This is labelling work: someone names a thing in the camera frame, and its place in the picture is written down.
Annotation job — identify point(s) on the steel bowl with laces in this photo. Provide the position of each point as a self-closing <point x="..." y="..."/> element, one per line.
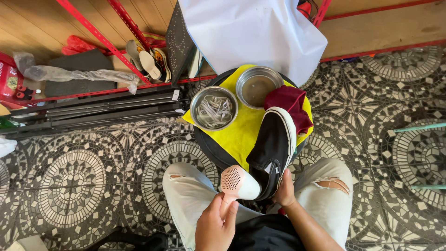
<point x="213" y="108"/>

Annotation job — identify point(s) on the clear plastic bag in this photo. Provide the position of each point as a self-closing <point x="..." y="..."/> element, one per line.
<point x="76" y="74"/>

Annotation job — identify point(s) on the white crumpled bag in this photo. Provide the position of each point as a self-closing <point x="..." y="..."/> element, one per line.
<point x="7" y="146"/>

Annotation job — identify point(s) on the red metal shelf rack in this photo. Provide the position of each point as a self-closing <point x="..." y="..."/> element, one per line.
<point x="104" y="45"/>

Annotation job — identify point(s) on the white plastic sheet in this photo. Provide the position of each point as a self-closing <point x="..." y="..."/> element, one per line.
<point x="251" y="31"/>

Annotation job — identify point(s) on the person's left hand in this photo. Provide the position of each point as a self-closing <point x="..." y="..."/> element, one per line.
<point x="214" y="230"/>

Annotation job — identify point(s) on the red printed carton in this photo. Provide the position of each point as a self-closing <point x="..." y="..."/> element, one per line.
<point x="10" y="82"/>

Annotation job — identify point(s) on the white shoelaces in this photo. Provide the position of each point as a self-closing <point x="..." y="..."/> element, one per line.
<point x="214" y="111"/>

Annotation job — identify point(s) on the dark red cloth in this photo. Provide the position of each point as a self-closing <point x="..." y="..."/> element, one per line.
<point x="291" y="104"/>

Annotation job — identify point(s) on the teal metal rod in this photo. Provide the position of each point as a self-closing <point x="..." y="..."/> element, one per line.
<point x="428" y="187"/>
<point x="418" y="127"/>

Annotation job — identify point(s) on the person's light ripped jeans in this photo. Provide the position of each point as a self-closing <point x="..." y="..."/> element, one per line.
<point x="195" y="195"/>

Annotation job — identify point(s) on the person's black shirt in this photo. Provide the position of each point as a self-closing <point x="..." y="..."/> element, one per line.
<point x="266" y="233"/>

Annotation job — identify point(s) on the black slip-on shoe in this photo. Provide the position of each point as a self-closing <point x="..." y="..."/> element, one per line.
<point x="273" y="150"/>

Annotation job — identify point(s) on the pink and white hair dryer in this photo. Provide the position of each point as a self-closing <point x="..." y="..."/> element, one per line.
<point x="240" y="184"/>

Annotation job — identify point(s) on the yellow cloth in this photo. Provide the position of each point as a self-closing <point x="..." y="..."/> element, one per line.
<point x="240" y="129"/>

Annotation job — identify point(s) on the person's right hand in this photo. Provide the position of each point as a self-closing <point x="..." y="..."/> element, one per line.
<point x="286" y="193"/>

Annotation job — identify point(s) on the steel bowl with water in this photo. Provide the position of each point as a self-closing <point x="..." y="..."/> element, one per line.
<point x="257" y="89"/>

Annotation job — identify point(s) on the red plastic bag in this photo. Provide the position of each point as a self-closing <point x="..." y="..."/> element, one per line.
<point x="78" y="45"/>

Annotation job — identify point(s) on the red tool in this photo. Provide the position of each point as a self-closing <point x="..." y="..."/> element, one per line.
<point x="305" y="7"/>

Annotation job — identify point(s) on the black folded tripod stands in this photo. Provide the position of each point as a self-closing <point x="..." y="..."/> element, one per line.
<point x="97" y="109"/>

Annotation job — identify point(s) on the dark grey mat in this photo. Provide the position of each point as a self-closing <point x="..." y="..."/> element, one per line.
<point x="80" y="73"/>

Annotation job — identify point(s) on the black perforated panel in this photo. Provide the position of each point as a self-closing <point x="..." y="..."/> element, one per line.
<point x="178" y="41"/>

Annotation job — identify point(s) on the round black stool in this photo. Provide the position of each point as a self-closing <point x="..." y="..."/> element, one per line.
<point x="212" y="150"/>

